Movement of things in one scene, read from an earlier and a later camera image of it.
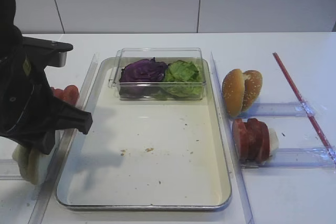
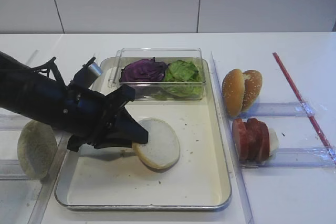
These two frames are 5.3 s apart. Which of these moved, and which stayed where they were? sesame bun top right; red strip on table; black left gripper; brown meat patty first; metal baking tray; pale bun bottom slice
Moved: pale bun bottom slice; black left gripper
Stayed: brown meat patty first; metal baking tray; sesame bun top right; red strip on table
